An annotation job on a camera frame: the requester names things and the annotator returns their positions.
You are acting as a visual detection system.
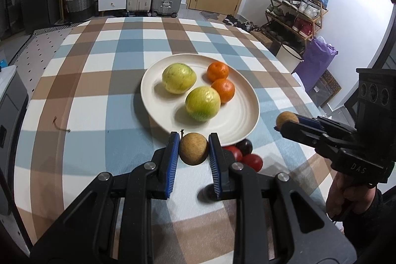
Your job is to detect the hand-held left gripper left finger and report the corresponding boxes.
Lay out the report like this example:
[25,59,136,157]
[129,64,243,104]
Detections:
[29,132,181,264]

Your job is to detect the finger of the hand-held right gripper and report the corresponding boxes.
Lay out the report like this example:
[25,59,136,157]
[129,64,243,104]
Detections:
[275,121,345,159]
[297,114,359,141]

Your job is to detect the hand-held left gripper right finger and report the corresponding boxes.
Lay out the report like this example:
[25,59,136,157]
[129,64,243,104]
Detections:
[208,132,358,264]

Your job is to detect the brown longan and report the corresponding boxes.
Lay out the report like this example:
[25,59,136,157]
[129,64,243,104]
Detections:
[276,111,299,130]
[179,133,209,166]

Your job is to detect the cream round plate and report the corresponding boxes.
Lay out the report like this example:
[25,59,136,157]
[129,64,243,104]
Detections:
[140,54,260,147]

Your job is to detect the yellow-green guava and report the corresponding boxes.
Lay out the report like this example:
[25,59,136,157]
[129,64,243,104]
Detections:
[185,86,221,122]
[162,63,197,94]

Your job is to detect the orange mandarin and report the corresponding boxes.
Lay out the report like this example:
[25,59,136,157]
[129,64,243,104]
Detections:
[211,79,236,104]
[206,62,230,82]

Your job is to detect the person's right forearm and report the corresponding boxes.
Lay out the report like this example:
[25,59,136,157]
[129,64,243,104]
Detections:
[343,184,396,264]

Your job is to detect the person's right hand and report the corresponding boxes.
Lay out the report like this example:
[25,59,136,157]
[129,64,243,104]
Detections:
[326,173,376,220]

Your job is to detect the red tomato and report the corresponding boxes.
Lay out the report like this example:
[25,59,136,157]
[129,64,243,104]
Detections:
[223,146,243,163]
[241,154,263,172]

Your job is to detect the dark purple plum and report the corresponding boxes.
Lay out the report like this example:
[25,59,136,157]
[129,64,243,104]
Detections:
[235,140,253,156]

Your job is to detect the brown patterned mat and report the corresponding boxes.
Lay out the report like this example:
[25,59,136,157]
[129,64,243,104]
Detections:
[312,69,342,107]

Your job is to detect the purple bag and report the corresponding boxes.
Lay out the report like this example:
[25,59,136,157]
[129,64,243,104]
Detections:
[292,37,339,93]

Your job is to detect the white bucket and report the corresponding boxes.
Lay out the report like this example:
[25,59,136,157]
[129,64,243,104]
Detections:
[277,44,305,73]

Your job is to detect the cardboard box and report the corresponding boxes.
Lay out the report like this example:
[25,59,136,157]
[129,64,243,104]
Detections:
[249,30,274,46]

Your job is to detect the wooden shoe rack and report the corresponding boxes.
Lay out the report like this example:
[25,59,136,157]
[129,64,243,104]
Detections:
[264,0,330,56]

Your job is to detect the small brown twig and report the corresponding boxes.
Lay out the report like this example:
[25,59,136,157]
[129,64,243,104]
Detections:
[52,116,72,132]

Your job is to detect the pile of slippers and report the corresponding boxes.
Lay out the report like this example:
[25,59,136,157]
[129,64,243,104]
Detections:
[223,14,251,31]

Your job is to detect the grey doormat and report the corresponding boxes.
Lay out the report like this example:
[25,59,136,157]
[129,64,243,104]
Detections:
[199,10,228,22]

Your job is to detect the grey side cabinet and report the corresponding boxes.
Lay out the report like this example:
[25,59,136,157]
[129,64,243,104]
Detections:
[0,65,30,216]

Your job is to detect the white dotted rug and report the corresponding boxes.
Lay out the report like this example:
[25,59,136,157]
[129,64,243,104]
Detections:
[9,26,75,73]

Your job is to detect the wicker basket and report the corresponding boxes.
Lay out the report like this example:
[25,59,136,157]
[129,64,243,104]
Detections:
[64,0,94,22]

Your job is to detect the grey refrigerator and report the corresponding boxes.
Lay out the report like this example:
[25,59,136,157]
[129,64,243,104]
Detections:
[17,0,62,31]

